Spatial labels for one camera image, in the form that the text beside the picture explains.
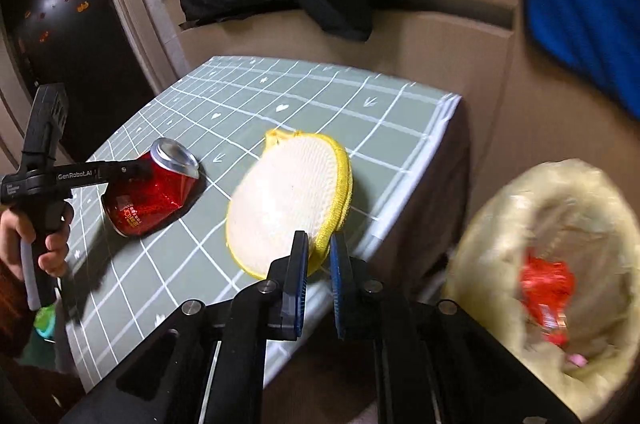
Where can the pink hawthorn candy wrapper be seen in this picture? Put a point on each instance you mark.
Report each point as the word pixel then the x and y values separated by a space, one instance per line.
pixel 577 360

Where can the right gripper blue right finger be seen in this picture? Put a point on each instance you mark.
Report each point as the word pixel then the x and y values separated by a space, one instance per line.
pixel 352 284

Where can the yellow round sponge pad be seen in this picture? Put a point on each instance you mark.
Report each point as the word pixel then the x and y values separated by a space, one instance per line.
pixel 301 181

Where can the trash bin with yellow bag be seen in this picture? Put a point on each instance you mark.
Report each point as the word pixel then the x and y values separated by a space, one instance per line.
pixel 567 211

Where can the crushed red soda can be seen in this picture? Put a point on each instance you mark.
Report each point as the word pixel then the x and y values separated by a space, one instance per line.
pixel 143 200

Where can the green grid tablecloth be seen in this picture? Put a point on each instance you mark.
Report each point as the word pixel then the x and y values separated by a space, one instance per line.
pixel 255 126

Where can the red crumpled plastic bag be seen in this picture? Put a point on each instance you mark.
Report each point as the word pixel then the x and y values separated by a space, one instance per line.
pixel 546 289

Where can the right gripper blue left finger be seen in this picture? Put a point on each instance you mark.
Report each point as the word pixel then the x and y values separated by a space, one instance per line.
pixel 286 317

